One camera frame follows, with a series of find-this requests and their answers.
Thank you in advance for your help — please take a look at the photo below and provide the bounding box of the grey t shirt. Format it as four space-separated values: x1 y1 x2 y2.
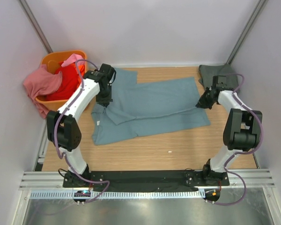
199 64 239 93

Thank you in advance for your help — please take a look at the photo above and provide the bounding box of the light blue t shirt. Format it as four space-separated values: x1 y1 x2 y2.
91 68 211 145

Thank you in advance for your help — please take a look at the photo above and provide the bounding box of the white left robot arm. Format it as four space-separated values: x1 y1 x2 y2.
46 64 117 188

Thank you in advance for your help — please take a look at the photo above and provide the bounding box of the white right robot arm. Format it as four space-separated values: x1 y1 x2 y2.
196 75 263 186

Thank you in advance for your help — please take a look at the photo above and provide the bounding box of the orange t shirt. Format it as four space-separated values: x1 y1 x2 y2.
75 64 85 77

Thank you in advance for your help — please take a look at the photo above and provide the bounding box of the light pink t shirt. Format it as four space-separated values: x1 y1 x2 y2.
61 53 84 67

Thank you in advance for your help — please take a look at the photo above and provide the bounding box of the red t shirt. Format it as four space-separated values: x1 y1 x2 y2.
46 63 81 101

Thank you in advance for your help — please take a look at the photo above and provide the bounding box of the orange plastic basket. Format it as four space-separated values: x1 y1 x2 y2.
35 50 88 111

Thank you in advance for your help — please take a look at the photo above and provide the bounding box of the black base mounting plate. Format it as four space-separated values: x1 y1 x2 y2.
62 169 230 192

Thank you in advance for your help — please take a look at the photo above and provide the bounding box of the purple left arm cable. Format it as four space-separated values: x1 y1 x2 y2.
54 59 111 203

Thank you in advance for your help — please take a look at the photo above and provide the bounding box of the slotted grey cable duct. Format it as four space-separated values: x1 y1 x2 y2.
30 189 205 200

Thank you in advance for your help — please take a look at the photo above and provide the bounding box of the aluminium frame rail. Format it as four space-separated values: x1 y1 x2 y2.
19 172 64 190

